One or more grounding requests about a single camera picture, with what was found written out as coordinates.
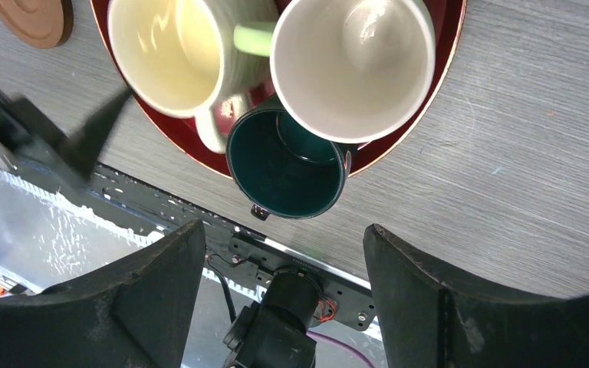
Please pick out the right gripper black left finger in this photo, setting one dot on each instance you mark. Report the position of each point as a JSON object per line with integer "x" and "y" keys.
{"x": 133, "y": 312}

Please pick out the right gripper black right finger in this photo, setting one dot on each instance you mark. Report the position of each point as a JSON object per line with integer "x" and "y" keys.
{"x": 434, "y": 314}

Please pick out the red round tray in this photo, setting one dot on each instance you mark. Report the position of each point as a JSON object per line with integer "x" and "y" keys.
{"x": 448, "y": 18}

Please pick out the dark teal cup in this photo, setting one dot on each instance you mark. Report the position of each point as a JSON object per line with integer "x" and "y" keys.
{"x": 284, "y": 169}

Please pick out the large cream mug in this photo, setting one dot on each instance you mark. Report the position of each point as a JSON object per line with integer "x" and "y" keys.
{"x": 180, "y": 57}

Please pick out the brown ringed wooden coaster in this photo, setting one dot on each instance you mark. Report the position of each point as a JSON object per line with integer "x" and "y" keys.
{"x": 41, "y": 24}

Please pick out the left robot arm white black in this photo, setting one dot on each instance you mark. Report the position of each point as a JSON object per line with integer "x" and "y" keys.
{"x": 72, "y": 158}

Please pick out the light green cup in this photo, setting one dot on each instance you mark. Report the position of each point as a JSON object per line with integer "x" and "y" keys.
{"x": 347, "y": 71}

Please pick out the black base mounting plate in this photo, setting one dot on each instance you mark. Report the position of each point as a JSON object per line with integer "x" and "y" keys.
{"x": 248, "y": 259}

